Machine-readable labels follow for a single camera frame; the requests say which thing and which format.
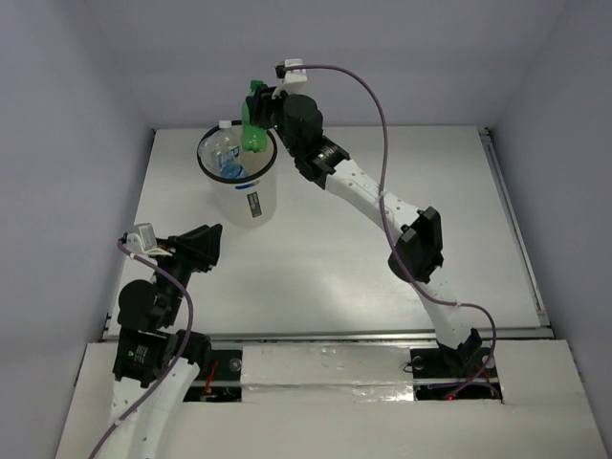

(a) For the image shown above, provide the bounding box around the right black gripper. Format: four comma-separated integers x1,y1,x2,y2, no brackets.
245,82,300,158

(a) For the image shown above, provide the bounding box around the green plastic bottle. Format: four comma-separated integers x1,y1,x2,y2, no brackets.
240,78,268,154

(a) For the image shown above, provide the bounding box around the clear bottle green white label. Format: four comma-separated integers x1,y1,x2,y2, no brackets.
198,120,240,173

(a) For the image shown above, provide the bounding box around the clear bottle dark blue label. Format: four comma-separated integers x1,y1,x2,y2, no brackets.
219,161,249,180

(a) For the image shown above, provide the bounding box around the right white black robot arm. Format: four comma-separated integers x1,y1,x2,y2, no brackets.
246,84,482,378

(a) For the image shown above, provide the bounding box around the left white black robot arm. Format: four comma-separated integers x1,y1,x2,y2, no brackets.
97,224,223,458

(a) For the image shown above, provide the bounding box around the white bin with black rim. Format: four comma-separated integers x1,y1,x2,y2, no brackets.
196,120,278,229

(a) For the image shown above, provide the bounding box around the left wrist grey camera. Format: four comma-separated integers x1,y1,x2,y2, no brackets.
121,223,164,255

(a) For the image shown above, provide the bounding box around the aluminium rail front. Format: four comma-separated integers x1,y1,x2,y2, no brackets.
98,313,554,345

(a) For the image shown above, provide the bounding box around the aluminium rail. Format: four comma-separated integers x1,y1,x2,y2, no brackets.
98,313,554,345
477,127,555,338

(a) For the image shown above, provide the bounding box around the aluminium rail right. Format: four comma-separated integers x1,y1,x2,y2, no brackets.
477,127,555,338

